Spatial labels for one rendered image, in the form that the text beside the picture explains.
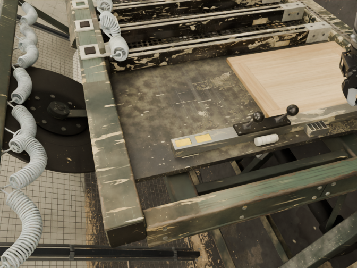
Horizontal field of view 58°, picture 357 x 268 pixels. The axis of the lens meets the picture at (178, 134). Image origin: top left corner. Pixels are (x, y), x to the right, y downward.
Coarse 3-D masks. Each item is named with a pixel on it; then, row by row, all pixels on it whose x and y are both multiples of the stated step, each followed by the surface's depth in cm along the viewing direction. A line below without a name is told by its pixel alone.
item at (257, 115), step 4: (256, 112) 99; (260, 112) 99; (252, 116) 100; (256, 116) 99; (260, 116) 98; (264, 116) 99; (252, 120) 103; (256, 120) 99; (260, 120) 99; (244, 124) 109; (248, 124) 107; (244, 128) 109; (248, 128) 109
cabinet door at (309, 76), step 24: (288, 48) 152; (312, 48) 152; (336, 48) 153; (240, 72) 138; (264, 72) 139; (288, 72) 139; (312, 72) 139; (336, 72) 139; (264, 96) 127; (288, 96) 127; (312, 96) 128; (336, 96) 128
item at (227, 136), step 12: (324, 108) 119; (336, 108) 119; (348, 108) 119; (300, 120) 114; (312, 120) 114; (324, 120) 116; (336, 120) 118; (204, 132) 109; (216, 132) 109; (228, 132) 109; (264, 132) 111; (276, 132) 113; (288, 132) 115; (192, 144) 105; (204, 144) 106; (216, 144) 108; (228, 144) 110; (180, 156) 107
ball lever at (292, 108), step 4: (292, 104) 102; (288, 108) 102; (292, 108) 101; (296, 108) 101; (288, 112) 102; (292, 112) 101; (296, 112) 101; (280, 116) 110; (284, 116) 107; (276, 120) 111; (280, 120) 112
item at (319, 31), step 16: (112, 32) 129; (256, 32) 152; (272, 32) 154; (288, 32) 152; (304, 32) 154; (320, 32) 157; (80, 48) 133; (96, 48) 133; (144, 48) 141; (160, 48) 142; (176, 48) 141; (192, 48) 142; (208, 48) 145; (224, 48) 147; (240, 48) 150; (256, 48) 152; (112, 64) 136; (128, 64) 138; (144, 64) 141; (160, 64) 143
